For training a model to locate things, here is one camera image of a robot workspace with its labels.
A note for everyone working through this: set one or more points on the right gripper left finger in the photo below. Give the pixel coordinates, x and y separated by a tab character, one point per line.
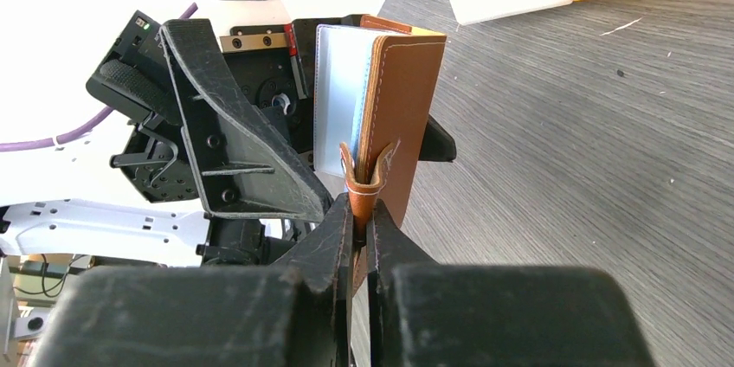
293	312

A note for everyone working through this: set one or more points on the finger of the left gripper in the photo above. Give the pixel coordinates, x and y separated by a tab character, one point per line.
437	144

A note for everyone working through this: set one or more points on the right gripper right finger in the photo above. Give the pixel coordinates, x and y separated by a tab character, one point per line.
423	313

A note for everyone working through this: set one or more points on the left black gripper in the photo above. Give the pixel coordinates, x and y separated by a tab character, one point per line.
224	120

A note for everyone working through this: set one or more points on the brown leather card holder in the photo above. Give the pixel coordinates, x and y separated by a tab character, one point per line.
374	86

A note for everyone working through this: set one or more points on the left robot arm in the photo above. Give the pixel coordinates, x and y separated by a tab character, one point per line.
50	205

